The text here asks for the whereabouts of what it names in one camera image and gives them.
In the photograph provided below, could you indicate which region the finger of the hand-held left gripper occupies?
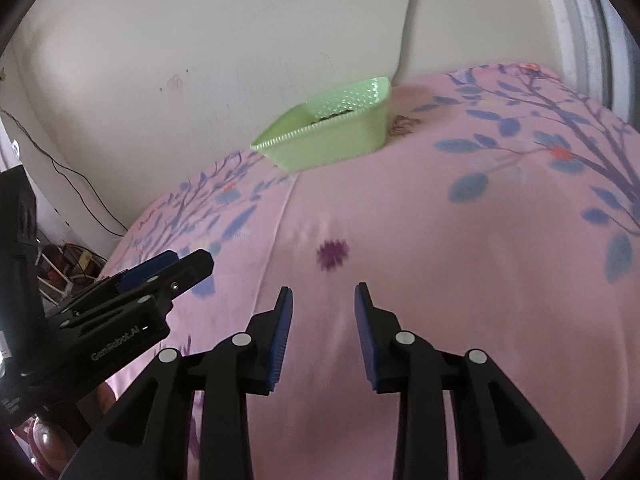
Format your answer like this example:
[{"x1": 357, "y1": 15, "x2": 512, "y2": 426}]
[
  {"x1": 46, "y1": 248, "x2": 215, "y2": 322},
  {"x1": 117, "y1": 250, "x2": 181, "y2": 293}
]

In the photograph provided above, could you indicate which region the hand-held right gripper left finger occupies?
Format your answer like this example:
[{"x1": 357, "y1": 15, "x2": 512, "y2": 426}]
[{"x1": 60, "y1": 286, "x2": 293, "y2": 480}]

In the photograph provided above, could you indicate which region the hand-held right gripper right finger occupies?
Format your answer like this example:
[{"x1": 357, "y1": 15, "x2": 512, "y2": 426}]
[{"x1": 354, "y1": 282, "x2": 586, "y2": 480}]

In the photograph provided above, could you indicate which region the light green plastic basket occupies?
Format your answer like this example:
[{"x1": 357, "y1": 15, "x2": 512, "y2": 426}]
[{"x1": 250, "y1": 76, "x2": 392, "y2": 173}]

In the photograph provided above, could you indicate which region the dark brown beaded jewelry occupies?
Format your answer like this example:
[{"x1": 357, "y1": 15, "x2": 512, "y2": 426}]
[{"x1": 310, "y1": 107, "x2": 358, "y2": 123}]

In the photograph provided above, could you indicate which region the person's left hand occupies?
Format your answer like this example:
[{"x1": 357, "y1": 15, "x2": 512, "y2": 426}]
[{"x1": 22, "y1": 382, "x2": 121, "y2": 476}]

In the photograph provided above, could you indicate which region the dark floor clutter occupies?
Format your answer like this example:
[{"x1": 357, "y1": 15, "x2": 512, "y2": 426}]
[{"x1": 37, "y1": 242, "x2": 108, "y2": 306}]

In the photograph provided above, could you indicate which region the pink floral printed bedsheet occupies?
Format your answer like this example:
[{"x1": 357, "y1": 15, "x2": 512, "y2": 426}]
[{"x1": 97, "y1": 62, "x2": 640, "y2": 480}]

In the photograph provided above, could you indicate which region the thin black wall cable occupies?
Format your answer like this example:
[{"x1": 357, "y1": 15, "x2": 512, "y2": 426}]
[{"x1": 0, "y1": 105, "x2": 128, "y2": 237}]

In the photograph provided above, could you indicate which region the grey wall cable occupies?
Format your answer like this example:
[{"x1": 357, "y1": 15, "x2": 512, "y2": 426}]
[{"x1": 392, "y1": 0, "x2": 431, "y2": 86}]

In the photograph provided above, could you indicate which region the white door frame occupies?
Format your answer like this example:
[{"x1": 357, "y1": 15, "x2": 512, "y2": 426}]
[{"x1": 537, "y1": 0, "x2": 640, "y2": 126}]

